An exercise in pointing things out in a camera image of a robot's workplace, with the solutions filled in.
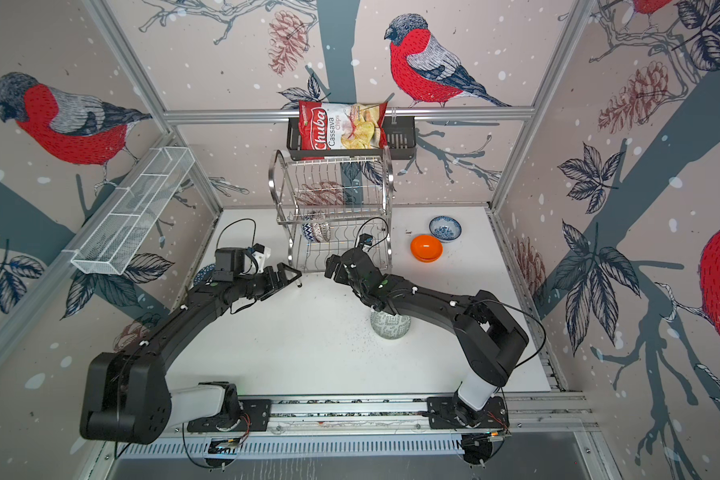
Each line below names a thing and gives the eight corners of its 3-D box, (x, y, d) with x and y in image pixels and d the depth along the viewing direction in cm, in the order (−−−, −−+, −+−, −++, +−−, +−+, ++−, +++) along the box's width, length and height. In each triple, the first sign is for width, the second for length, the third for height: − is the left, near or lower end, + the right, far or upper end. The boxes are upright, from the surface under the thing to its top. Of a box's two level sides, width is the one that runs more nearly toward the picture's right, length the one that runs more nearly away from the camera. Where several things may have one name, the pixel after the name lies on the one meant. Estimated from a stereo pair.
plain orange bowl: (412, 264, 104) (413, 258, 101) (409, 242, 111) (410, 235, 108) (442, 264, 104) (445, 258, 101) (438, 241, 111) (440, 235, 108)
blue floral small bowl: (430, 243, 111) (432, 235, 108) (427, 224, 118) (429, 215, 114) (460, 243, 111) (463, 235, 108) (455, 224, 118) (458, 215, 114)
